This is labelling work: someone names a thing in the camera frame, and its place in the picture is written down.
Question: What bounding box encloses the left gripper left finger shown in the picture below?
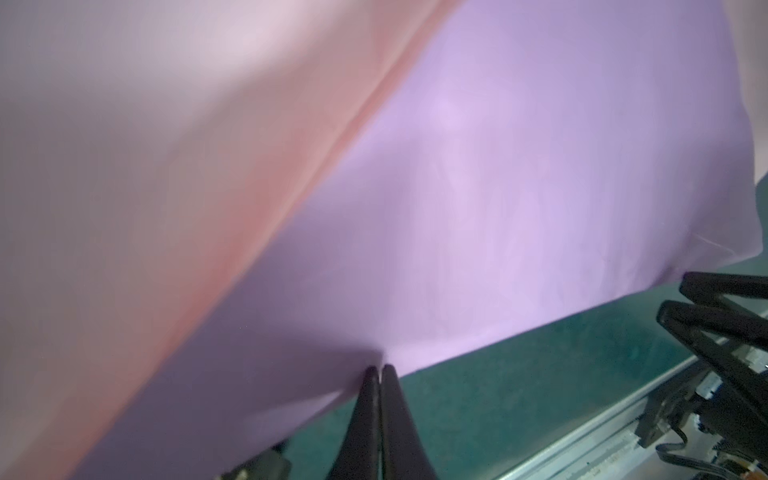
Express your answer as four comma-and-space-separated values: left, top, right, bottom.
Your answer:
327, 366, 381, 480

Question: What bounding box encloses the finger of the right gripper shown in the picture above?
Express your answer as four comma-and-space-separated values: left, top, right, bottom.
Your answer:
657, 300, 767, 420
680, 272, 767, 300

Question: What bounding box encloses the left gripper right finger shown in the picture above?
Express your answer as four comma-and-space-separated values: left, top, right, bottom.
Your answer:
380, 364, 438, 480

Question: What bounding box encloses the pink purple wrapping paper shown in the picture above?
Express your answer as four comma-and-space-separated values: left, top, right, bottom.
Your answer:
1, 1, 767, 479

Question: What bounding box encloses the green table mat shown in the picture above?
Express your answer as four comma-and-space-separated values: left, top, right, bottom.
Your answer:
281, 179, 768, 480

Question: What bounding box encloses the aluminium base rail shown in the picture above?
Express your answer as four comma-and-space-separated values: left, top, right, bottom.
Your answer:
497, 353, 768, 480

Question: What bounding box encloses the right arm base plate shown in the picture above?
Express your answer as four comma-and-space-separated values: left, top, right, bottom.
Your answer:
635, 362, 767, 479

